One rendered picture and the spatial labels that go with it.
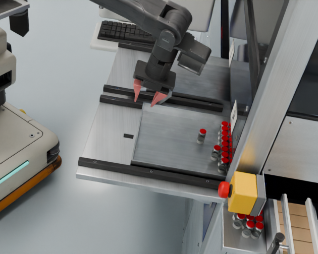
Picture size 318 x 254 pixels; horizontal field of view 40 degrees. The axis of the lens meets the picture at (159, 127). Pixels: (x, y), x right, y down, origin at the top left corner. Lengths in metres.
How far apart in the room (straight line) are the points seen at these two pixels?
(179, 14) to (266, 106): 0.27
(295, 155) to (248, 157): 0.11
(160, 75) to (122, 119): 0.36
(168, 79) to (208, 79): 0.55
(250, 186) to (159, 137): 0.38
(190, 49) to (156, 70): 0.10
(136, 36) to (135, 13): 0.93
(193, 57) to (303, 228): 0.50
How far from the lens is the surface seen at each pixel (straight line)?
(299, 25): 0.88
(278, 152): 1.08
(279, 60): 0.92
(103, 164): 1.21
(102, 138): 1.31
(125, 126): 1.35
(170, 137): 1.34
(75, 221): 2.20
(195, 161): 1.28
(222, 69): 1.69
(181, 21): 0.96
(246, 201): 1.06
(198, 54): 0.99
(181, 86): 1.55
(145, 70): 1.07
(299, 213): 1.20
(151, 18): 0.95
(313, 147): 1.08
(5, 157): 2.10
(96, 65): 3.15
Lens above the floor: 1.79
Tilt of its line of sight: 41 degrees down
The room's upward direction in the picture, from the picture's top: 10 degrees clockwise
